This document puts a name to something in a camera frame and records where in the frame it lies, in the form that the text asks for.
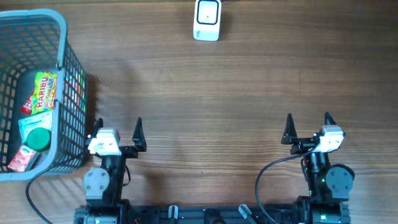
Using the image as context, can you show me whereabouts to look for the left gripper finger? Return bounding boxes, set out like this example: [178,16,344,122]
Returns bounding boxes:
[132,117,147,152]
[91,118,103,138]

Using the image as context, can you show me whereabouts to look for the mint green tissue pack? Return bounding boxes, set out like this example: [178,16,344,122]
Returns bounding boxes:
[18,111,53,144]

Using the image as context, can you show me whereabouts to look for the Haribo gummy candy bag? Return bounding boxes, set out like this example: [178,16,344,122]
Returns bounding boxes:
[31,72,57,115]

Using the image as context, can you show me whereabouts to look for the green lid plastic jar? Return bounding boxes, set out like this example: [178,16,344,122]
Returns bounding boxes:
[26,128,51,152]

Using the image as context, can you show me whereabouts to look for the red Nescafe stick sachet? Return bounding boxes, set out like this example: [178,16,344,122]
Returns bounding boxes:
[19,91,34,115]

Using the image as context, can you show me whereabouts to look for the red pocket tissue pack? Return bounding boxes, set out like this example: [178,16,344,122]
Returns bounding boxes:
[7,144,40,172]

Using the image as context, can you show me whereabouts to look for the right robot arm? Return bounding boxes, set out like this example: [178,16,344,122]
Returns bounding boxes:
[281,112,355,224]

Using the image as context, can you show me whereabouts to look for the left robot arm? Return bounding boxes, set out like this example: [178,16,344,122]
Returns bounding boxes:
[73,118,147,224]

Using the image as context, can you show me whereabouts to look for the white barcode scanner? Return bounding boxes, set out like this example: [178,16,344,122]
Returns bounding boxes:
[193,0,222,42]

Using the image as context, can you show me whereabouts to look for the grey plastic shopping basket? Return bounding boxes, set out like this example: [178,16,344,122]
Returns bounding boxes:
[1,9,88,182]

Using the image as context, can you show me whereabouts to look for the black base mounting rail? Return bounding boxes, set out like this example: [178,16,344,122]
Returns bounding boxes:
[73,203,351,224]

